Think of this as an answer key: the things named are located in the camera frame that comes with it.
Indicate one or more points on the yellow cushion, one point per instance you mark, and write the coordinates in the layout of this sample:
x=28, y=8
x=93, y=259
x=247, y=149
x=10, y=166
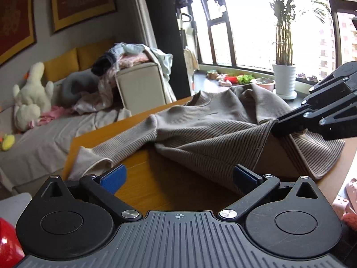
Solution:
x=62, y=66
x=88, y=54

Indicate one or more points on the white plush duck toy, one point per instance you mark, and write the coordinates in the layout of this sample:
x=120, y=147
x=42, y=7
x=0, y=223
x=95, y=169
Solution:
x=33, y=99

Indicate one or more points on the yellow cushion right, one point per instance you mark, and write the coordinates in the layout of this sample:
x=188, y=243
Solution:
x=88, y=54

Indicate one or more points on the green leafy tray plant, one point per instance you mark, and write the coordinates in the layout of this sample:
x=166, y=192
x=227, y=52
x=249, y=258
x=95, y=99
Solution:
x=244, y=79

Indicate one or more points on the beige ribbed knit sweater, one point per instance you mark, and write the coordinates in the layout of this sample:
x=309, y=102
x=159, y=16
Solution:
x=213, y=133

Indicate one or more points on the tall green bamboo plant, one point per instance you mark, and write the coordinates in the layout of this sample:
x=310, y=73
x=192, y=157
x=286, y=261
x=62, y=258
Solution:
x=285, y=12

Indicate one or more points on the white ribbed plant pot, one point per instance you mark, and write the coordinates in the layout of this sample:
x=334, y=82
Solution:
x=285, y=77

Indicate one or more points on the yellow plush toy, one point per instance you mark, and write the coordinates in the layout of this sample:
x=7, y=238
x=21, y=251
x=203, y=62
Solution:
x=7, y=142

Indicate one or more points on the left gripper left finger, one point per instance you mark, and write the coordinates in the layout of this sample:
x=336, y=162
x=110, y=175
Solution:
x=101, y=190

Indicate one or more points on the pink patterned box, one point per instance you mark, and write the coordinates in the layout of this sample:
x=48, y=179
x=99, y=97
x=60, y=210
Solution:
x=345, y=207

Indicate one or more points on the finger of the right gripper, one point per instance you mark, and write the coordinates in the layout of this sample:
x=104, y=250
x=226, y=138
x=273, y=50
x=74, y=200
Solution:
x=297, y=123
x=296, y=112

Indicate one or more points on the grey neck pillow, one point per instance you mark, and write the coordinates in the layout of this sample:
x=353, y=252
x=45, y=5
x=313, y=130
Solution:
x=75, y=84

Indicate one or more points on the red round object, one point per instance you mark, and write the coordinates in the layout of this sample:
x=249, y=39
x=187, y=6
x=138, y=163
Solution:
x=11, y=252

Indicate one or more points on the pink cloth on sofa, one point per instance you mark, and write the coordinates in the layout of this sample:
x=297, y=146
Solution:
x=45, y=118

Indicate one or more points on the grey sofa bed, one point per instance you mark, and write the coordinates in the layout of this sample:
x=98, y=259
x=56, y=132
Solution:
x=43, y=150

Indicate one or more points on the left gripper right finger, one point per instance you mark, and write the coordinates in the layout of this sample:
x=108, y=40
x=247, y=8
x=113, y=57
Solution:
x=255, y=189

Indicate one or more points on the yellow cushion left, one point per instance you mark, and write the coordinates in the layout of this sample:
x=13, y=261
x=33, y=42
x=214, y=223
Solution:
x=62, y=66

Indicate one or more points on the pink bowl planter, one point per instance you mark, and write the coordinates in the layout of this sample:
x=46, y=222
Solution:
x=266, y=83

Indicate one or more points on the pile of clothes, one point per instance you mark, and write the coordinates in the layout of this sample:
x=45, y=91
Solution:
x=140, y=73

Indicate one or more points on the white box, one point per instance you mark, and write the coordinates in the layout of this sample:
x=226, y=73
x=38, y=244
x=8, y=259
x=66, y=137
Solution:
x=12, y=207

